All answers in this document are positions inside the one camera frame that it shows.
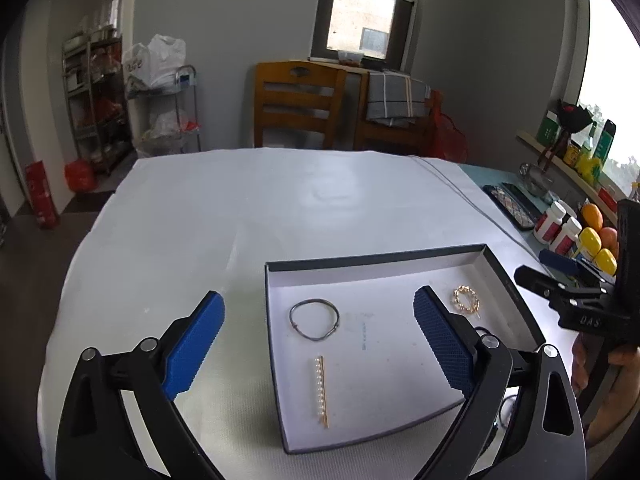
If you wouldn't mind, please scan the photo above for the green box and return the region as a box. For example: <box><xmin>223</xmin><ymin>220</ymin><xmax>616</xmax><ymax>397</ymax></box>
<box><xmin>537</xmin><ymin>109</ymin><xmax>561</xmax><ymax>144</ymax></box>

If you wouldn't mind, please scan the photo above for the red fire extinguisher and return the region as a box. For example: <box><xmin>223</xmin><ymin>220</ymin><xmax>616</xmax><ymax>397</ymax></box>
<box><xmin>25</xmin><ymin>159</ymin><xmax>60</xmax><ymax>229</ymax></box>

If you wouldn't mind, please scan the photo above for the large side window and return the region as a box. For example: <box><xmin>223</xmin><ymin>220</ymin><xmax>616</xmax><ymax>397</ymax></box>
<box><xmin>574</xmin><ymin>0</ymin><xmax>640</xmax><ymax>197</ymax></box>

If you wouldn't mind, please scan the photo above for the black smartphone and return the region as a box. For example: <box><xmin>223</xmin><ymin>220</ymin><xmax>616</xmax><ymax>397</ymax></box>
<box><xmin>500</xmin><ymin>182</ymin><xmax>546</xmax><ymax>222</ymax></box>

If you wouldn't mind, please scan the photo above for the red plastic bag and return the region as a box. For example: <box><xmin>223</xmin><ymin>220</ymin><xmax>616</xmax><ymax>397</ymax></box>
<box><xmin>429</xmin><ymin>90</ymin><xmax>470</xmax><ymax>162</ymax></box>
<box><xmin>63</xmin><ymin>158</ymin><xmax>97</xmax><ymax>194</ymax></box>

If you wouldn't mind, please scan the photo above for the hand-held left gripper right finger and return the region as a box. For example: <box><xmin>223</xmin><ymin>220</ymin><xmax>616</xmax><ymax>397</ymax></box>
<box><xmin>413</xmin><ymin>285</ymin><xmax>587</xmax><ymax>480</ymax></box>

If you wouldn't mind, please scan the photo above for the yellow cap bottle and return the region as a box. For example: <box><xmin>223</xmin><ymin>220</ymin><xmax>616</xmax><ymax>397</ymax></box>
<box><xmin>594</xmin><ymin>248</ymin><xmax>619</xmax><ymax>276</ymax></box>
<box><xmin>575</xmin><ymin>227</ymin><xmax>601</xmax><ymax>262</ymax></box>

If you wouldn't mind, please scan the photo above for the grey cable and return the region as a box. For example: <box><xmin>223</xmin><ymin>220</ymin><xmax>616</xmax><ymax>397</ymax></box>
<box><xmin>414</xmin><ymin>156</ymin><xmax>547</xmax><ymax>257</ymax></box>

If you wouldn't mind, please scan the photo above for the metal cup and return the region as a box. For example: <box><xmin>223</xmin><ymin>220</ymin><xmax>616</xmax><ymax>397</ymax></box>
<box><xmin>519</xmin><ymin>162</ymin><xmax>556</xmax><ymax>197</ymax></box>

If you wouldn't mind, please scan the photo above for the grey folded cloth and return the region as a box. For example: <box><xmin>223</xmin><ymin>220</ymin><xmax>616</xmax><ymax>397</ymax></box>
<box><xmin>365</xmin><ymin>70</ymin><xmax>431</xmax><ymax>129</ymax></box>

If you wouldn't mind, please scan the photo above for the shallow white tray box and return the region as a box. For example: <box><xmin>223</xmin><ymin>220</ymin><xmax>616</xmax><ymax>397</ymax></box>
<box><xmin>264</xmin><ymin>243</ymin><xmax>547</xmax><ymax>456</ymax></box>

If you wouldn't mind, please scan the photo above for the yellow packet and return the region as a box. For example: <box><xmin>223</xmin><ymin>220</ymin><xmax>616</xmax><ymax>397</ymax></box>
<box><xmin>575</xmin><ymin>152</ymin><xmax>604</xmax><ymax>182</ymax></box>

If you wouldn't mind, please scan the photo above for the patterned phone case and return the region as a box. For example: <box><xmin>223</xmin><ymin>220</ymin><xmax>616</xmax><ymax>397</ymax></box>
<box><xmin>482</xmin><ymin>184</ymin><xmax>537</xmax><ymax>231</ymax></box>

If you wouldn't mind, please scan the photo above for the wooden chair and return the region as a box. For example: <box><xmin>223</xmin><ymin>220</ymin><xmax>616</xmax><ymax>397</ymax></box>
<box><xmin>352</xmin><ymin>69</ymin><xmax>437</xmax><ymax>157</ymax></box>
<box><xmin>253</xmin><ymin>61</ymin><xmax>349</xmax><ymax>150</ymax></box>

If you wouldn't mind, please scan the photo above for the gold wreath brooch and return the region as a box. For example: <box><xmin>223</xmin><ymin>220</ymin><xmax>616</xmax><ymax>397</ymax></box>
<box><xmin>452</xmin><ymin>284</ymin><xmax>484</xmax><ymax>319</ymax></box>

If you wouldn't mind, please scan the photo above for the person's right hand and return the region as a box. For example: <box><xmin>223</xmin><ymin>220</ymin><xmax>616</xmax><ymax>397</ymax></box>
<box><xmin>571</xmin><ymin>332</ymin><xmax>640</xmax><ymax>442</ymax></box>

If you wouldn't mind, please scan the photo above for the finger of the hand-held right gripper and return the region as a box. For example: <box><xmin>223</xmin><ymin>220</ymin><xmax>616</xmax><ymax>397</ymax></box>
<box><xmin>539</xmin><ymin>249</ymin><xmax>619</xmax><ymax>287</ymax></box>
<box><xmin>514</xmin><ymin>265</ymin><xmax>603</xmax><ymax>312</ymax></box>

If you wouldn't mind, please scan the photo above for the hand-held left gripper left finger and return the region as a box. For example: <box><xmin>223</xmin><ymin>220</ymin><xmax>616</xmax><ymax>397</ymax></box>
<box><xmin>56</xmin><ymin>290</ymin><xmax>226</xmax><ymax>480</ymax></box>

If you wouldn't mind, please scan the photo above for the grey cord bracelet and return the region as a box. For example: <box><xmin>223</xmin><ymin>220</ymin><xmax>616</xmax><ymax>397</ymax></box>
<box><xmin>288</xmin><ymin>298</ymin><xmax>341</xmax><ymax>343</ymax></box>

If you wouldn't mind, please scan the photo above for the white red-label pill bottle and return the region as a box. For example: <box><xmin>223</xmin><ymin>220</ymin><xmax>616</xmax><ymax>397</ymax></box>
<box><xmin>550</xmin><ymin>216</ymin><xmax>584</xmax><ymax>256</ymax></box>
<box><xmin>533</xmin><ymin>201</ymin><xmax>566</xmax><ymax>244</ymax></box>

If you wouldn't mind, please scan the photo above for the metal shelf rack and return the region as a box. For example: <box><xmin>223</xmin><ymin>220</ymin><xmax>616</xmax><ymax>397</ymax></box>
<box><xmin>62</xmin><ymin>34</ymin><xmax>134</xmax><ymax>177</ymax></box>

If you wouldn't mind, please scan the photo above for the metal trolley cart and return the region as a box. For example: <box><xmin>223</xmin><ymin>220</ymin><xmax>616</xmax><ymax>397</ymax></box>
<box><xmin>127</xmin><ymin>64</ymin><xmax>202</xmax><ymax>159</ymax></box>

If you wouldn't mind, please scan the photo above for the pearl hair clip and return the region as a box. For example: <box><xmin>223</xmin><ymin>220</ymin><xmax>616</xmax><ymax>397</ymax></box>
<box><xmin>312</xmin><ymin>355</ymin><xmax>331</xmax><ymax>430</ymax></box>

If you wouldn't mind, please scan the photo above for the white plastic bag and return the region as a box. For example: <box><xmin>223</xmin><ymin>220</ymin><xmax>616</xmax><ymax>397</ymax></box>
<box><xmin>122</xmin><ymin>34</ymin><xmax>187</xmax><ymax>94</ymax></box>

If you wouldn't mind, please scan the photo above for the black wrapped bouquet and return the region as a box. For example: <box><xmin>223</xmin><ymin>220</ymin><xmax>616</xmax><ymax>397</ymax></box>
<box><xmin>554</xmin><ymin>99</ymin><xmax>599</xmax><ymax>135</ymax></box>

